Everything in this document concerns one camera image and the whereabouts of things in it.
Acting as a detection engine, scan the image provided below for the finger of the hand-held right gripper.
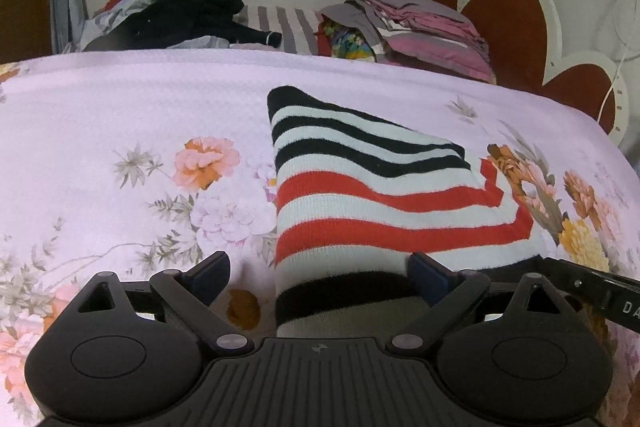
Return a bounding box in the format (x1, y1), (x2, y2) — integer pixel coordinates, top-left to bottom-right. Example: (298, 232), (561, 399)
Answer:
(537, 256), (608, 308)

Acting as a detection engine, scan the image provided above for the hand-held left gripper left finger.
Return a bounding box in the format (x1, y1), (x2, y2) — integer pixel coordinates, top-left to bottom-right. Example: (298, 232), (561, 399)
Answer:
(75, 251), (253, 355)

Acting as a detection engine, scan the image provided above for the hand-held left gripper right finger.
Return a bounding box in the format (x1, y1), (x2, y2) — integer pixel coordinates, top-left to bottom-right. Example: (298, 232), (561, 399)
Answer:
(387, 252), (576, 355)

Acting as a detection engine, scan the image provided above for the black white red striped sweater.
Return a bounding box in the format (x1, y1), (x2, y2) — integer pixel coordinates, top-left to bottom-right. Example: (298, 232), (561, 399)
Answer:
(266, 85), (538, 340)

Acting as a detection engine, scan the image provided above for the pile of black clothes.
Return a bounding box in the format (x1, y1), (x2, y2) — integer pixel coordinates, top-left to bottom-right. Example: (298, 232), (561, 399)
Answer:
(95, 0), (283, 50)

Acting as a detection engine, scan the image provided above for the pink floral blanket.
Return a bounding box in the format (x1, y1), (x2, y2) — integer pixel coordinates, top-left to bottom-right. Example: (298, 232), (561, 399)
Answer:
(0, 49), (640, 427)

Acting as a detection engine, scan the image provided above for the colourful patterned cloth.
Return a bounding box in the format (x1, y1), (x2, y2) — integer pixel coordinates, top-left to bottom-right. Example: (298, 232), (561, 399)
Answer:
(317, 19), (381, 62)

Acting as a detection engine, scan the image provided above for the stack of folded pink cloths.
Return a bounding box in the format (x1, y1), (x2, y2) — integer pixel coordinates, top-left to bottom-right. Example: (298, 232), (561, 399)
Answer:
(320, 0), (498, 85)

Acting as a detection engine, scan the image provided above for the grey white striped sheet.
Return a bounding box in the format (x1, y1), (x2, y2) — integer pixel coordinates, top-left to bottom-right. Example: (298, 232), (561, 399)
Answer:
(235, 4), (326, 55)

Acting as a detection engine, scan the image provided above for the red and white headboard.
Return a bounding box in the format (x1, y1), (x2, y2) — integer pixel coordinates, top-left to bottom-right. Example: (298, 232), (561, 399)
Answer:
(427, 0), (631, 148)

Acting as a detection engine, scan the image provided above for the white cable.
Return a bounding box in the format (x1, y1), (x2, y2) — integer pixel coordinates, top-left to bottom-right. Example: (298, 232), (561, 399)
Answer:
(597, 0), (637, 122)

